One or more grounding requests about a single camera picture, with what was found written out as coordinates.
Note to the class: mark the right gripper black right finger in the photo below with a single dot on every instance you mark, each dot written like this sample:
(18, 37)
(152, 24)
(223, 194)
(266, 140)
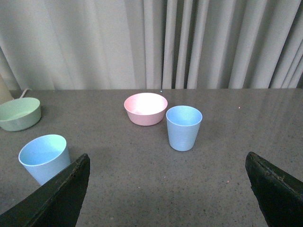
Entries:
(279, 194)

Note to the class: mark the grey pleated curtain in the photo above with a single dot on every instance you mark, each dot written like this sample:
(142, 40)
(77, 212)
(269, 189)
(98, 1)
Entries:
(151, 44)

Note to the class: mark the blue plastic cup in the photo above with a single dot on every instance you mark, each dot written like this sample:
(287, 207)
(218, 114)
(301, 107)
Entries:
(183, 123)
(45, 157)

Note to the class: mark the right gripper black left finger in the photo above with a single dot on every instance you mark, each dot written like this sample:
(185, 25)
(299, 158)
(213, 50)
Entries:
(57, 203)

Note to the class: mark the pink plastic bowl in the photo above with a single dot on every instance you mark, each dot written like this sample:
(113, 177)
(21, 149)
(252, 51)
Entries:
(145, 109)

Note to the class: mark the green plastic bowl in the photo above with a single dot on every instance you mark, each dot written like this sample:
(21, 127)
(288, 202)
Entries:
(20, 114)

